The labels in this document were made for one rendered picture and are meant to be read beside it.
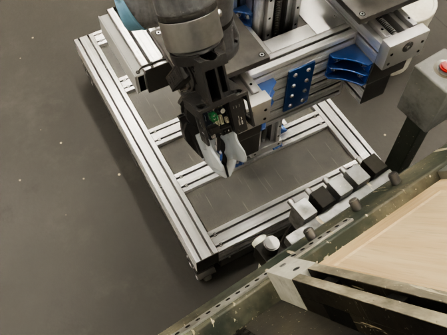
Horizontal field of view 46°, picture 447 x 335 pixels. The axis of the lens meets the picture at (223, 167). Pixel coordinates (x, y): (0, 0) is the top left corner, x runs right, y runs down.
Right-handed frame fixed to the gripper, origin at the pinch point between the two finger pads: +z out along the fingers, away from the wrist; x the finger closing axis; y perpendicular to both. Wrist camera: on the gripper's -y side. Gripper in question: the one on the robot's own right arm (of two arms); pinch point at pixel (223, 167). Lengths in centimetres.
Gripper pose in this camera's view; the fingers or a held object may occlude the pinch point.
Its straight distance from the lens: 79.1
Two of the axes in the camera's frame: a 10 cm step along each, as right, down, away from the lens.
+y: 4.2, 4.1, -8.1
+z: 2.2, 8.2, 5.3
